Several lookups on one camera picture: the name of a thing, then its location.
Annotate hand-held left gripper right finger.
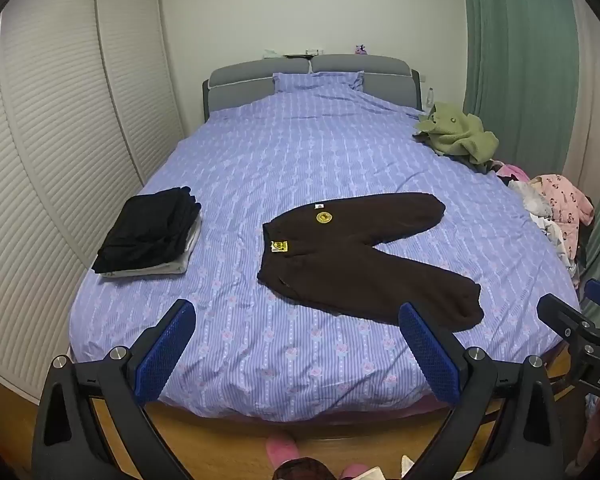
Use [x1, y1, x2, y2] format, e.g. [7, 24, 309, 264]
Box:
[399, 302, 566, 480]

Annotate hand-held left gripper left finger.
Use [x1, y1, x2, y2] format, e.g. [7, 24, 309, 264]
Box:
[32, 299, 197, 480]

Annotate brown pants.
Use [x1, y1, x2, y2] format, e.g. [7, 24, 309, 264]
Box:
[257, 191, 483, 333]

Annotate white folded cloth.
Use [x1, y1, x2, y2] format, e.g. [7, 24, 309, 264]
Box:
[100, 217, 202, 279]

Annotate pile of white grey clothes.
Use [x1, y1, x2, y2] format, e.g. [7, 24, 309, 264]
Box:
[508, 179, 583, 283]

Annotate pink printed jacket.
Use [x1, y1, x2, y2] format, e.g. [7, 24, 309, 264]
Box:
[529, 173, 595, 262]

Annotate stack of black folded clothes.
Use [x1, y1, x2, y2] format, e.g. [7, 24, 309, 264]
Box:
[91, 186, 202, 275]

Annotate pink fuzzy slipper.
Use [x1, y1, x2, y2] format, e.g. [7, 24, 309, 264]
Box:
[339, 462, 372, 480]
[265, 435, 301, 472]

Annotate white sheer curtain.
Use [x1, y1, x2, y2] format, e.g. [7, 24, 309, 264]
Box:
[562, 0, 600, 201]

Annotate green fleece jacket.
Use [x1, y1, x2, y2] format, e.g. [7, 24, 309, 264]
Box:
[413, 101, 499, 165]

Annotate bed with purple striped sheet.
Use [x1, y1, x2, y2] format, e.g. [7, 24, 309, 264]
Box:
[69, 72, 581, 423]

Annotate white louvered wardrobe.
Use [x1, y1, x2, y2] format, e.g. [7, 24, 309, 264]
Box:
[0, 0, 187, 403]

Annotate green curtain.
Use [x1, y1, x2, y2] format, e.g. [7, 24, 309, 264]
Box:
[459, 0, 600, 321]

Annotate grey padded headboard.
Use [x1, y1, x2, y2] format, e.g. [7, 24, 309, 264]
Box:
[202, 54, 423, 123]

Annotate purple striped pillow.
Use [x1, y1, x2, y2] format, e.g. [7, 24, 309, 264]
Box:
[272, 71, 366, 94]

